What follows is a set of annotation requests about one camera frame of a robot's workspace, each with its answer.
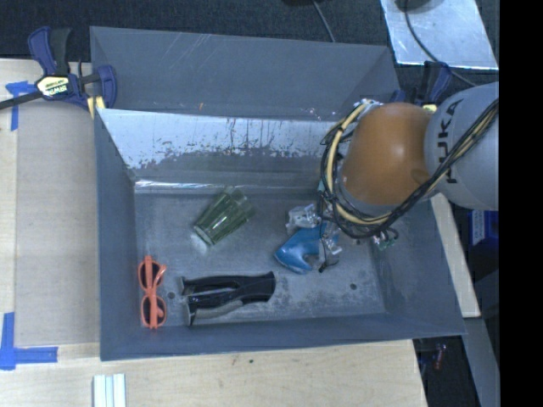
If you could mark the grey metal bin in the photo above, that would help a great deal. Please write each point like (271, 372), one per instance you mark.
(237, 79)

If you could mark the pale wood board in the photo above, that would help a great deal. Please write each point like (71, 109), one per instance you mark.
(55, 227)

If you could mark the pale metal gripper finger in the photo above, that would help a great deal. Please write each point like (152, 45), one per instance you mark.
(333, 248)
(302, 218)

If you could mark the orange sunglasses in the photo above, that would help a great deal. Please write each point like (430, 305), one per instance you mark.
(151, 295)

